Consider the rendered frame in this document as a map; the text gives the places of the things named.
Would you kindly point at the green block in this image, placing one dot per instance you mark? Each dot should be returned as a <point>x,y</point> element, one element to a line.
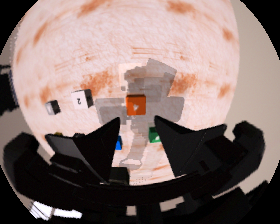
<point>153,138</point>

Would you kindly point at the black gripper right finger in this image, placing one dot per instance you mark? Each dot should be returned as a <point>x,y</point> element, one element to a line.
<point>181,144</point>

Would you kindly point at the small blue block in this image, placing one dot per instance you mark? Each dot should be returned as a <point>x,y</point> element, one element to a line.
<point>118,144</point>

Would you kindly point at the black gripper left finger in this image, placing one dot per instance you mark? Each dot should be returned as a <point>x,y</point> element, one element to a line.
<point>96,150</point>

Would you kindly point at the orange block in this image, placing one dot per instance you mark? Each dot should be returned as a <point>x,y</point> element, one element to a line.
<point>136,105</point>

